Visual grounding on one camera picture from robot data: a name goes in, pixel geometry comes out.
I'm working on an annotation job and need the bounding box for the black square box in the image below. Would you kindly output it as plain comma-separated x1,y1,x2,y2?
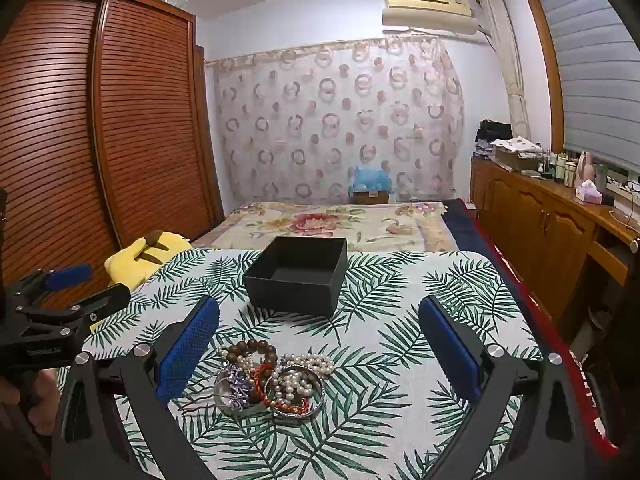
243,236,348,319

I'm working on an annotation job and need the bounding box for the beige air conditioner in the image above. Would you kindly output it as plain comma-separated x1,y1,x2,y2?
382,0,481,36

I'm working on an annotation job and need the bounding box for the pink ring pattern curtain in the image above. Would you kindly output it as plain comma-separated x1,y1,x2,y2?
214,35,465,206

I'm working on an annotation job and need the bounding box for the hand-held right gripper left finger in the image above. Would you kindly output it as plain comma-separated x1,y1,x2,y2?
52,296,221,480

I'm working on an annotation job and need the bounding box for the blue plastic bag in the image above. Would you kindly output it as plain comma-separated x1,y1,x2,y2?
348,164,392,193

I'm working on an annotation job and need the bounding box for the person's left hand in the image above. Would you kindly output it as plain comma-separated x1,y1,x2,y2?
0,367,63,438

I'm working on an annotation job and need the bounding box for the open cardboard box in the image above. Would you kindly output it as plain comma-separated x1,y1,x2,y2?
494,147,541,172

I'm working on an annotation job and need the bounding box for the grey window blind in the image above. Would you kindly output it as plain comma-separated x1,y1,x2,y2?
532,0,640,181

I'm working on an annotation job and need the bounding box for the wooden window frame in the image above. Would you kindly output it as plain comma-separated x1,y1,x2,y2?
520,0,640,191

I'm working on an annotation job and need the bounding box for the brown slatted wooden wardrobe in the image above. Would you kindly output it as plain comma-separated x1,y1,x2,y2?
0,0,225,311

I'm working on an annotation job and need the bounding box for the pile of dark clothes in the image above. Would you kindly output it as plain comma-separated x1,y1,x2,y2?
474,119,513,158

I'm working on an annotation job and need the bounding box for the long wooden cabinet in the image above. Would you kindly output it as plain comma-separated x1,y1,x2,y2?
470,155,640,346

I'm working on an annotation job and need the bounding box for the floral blanket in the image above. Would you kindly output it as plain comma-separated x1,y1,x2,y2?
192,201,458,253

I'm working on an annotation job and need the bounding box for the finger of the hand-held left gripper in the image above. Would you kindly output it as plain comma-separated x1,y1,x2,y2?
12,282,132,346
5,264,94,313

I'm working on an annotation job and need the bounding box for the white printed cloth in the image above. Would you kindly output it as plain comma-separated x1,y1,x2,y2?
492,136,543,157

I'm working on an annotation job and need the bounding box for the yellow plush toy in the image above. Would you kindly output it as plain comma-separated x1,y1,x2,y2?
104,230,191,293

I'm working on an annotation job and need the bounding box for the red bead bracelet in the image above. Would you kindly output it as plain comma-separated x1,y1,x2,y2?
247,364,311,411

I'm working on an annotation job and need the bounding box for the white pearl necklace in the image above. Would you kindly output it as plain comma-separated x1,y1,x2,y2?
218,346,336,408

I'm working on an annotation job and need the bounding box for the green leaf print tablecloth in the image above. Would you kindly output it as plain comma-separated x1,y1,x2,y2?
56,248,545,480

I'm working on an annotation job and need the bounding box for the brown wooden bead bracelet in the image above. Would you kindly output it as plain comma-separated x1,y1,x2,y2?
223,339,279,376

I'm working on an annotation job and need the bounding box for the pink tissue box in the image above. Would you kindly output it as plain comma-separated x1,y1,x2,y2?
574,180,603,205

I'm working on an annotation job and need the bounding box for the row of small bottles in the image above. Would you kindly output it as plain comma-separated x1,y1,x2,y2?
542,150,576,183

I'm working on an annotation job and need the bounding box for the pink vase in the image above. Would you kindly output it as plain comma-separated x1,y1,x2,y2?
575,151,597,186

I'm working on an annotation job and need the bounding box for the beige hanging curtain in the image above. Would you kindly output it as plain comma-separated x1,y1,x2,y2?
477,0,531,141

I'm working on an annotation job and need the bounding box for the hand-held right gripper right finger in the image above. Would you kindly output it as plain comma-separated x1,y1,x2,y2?
418,295,601,480

